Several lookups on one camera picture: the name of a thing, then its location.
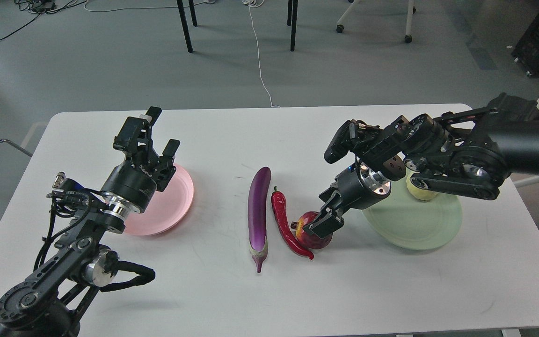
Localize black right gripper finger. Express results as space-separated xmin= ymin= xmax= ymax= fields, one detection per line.
xmin=303 ymin=199 xmax=344 ymax=239

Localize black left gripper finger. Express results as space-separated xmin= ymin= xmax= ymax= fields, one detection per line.
xmin=154 ymin=139 xmax=181 ymax=171
xmin=113 ymin=106 xmax=162 ymax=162

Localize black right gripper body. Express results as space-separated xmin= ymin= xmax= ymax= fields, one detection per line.
xmin=319 ymin=164 xmax=391 ymax=215

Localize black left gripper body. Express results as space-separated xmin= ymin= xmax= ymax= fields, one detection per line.
xmin=101 ymin=154 xmax=177 ymax=212

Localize dark red pomegranate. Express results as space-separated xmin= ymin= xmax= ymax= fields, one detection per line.
xmin=290 ymin=211 xmax=333 ymax=249

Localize red chili pepper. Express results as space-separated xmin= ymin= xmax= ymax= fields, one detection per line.
xmin=271 ymin=186 xmax=314 ymax=260

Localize yellow pink peach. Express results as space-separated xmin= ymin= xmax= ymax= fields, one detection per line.
xmin=406 ymin=171 xmax=440 ymax=201

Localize purple eggplant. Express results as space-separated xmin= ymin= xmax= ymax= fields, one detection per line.
xmin=248 ymin=167 xmax=271 ymax=273

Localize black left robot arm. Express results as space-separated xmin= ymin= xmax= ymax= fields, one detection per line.
xmin=0 ymin=107 xmax=180 ymax=337

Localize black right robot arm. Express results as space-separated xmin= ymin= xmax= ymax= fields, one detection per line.
xmin=303 ymin=93 xmax=539 ymax=239

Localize pink plate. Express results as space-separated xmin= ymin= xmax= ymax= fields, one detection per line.
xmin=124 ymin=164 xmax=194 ymax=236

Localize light green plate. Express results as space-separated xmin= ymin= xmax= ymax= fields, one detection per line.
xmin=362 ymin=181 xmax=462 ymax=251

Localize black table legs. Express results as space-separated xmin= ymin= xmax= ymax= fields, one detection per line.
xmin=176 ymin=0 xmax=299 ymax=54

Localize white chair base with casters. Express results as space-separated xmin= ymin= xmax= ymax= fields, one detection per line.
xmin=335 ymin=0 xmax=417 ymax=44

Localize black floor cables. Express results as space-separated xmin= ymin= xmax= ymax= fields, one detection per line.
xmin=0 ymin=0 xmax=87 ymax=57

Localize white floor cable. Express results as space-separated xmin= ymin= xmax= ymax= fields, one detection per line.
xmin=243 ymin=0 xmax=280 ymax=109

